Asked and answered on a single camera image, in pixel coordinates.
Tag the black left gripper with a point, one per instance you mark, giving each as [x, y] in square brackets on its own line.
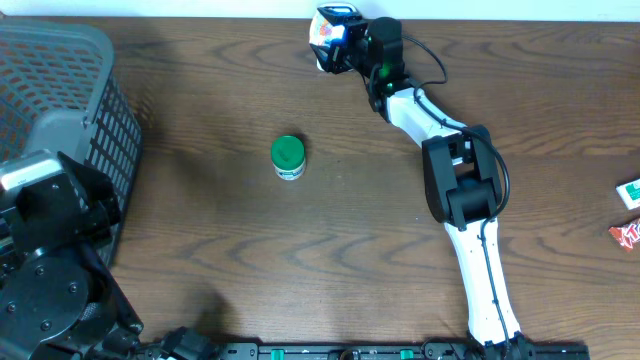
[93, 209]

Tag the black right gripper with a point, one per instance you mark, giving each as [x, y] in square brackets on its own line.
[355, 25]

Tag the orange white tissue packet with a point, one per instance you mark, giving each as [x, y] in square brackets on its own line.
[322, 33]

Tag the green lid jar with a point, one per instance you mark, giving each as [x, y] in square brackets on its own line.
[288, 157]

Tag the white green medicine box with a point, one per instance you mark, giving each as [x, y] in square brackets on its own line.
[630, 194]

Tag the red snack packet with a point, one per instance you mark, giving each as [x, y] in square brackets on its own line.
[627, 235]

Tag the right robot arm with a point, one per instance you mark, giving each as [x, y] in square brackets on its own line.
[466, 180]

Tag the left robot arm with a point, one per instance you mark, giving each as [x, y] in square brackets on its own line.
[58, 298]

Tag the grey plastic mesh basket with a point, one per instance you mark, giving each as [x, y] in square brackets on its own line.
[59, 93]

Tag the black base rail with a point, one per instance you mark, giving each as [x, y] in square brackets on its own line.
[186, 344]

